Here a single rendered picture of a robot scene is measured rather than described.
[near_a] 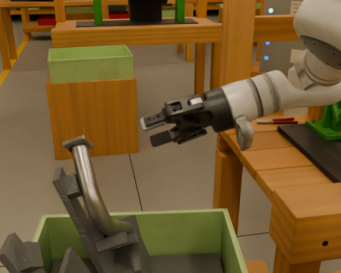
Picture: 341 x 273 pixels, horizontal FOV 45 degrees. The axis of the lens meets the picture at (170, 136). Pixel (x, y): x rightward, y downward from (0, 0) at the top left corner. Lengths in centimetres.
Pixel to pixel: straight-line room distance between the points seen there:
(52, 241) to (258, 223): 176
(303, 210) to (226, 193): 65
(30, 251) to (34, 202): 226
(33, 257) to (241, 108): 39
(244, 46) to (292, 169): 46
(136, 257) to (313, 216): 46
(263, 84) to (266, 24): 92
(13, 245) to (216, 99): 38
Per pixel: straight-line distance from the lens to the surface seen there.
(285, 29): 164
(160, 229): 96
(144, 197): 277
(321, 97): 72
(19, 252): 60
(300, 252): 114
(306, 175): 131
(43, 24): 811
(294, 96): 71
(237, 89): 69
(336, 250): 120
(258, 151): 141
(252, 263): 108
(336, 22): 41
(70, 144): 72
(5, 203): 292
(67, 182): 72
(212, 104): 68
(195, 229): 97
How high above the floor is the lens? 149
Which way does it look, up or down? 24 degrees down
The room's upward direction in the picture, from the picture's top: straight up
